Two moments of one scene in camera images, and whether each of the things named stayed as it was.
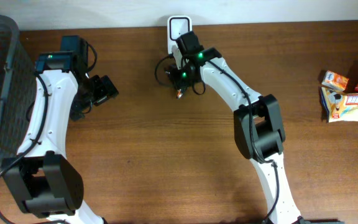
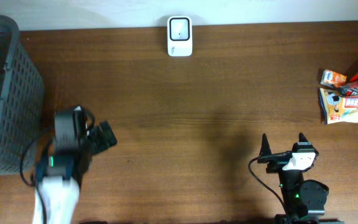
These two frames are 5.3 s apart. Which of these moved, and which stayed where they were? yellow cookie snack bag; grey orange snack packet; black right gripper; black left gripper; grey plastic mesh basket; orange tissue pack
Moved: black right gripper; grey orange snack packet; black left gripper
Stayed: orange tissue pack; yellow cookie snack bag; grey plastic mesh basket
